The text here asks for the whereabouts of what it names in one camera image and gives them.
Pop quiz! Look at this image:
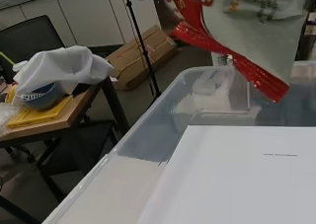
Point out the red snack packet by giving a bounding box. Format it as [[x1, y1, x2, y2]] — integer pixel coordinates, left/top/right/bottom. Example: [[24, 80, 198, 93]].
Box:
[[166, 0, 310, 104]]

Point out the white cabinet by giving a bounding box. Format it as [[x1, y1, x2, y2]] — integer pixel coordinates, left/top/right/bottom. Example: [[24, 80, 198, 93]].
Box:
[[0, 0, 159, 49]]

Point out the white crumpled cloth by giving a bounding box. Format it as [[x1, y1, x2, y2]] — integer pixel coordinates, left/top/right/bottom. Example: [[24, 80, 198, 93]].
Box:
[[13, 45, 115, 95]]

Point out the wooden side table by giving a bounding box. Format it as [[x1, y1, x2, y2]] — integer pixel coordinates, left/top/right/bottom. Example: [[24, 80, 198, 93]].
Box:
[[0, 77, 131, 224]]

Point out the clear plastic storage box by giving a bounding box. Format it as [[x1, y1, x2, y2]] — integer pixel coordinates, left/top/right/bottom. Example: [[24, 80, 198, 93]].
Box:
[[42, 60, 316, 224]]

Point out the thin black tripod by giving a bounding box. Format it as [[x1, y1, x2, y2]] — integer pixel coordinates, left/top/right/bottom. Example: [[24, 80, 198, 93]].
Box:
[[120, 0, 162, 99]]

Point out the white flat box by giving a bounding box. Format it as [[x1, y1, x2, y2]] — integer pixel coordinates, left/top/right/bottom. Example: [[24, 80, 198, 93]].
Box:
[[136, 124, 316, 224]]

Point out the black office chair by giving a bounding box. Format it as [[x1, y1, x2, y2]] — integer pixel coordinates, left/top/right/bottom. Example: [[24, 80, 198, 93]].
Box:
[[0, 15, 67, 84]]

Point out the yellow flat tray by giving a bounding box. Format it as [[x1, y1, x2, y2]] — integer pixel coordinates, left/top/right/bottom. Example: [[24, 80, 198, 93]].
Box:
[[6, 85, 73, 129]]

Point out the blue bowl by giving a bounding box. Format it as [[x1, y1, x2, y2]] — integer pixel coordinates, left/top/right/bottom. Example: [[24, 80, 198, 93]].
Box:
[[19, 82, 65, 111]]

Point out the long cardboard box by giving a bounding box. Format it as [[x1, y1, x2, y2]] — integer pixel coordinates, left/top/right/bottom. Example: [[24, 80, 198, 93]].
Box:
[[105, 25, 179, 92]]

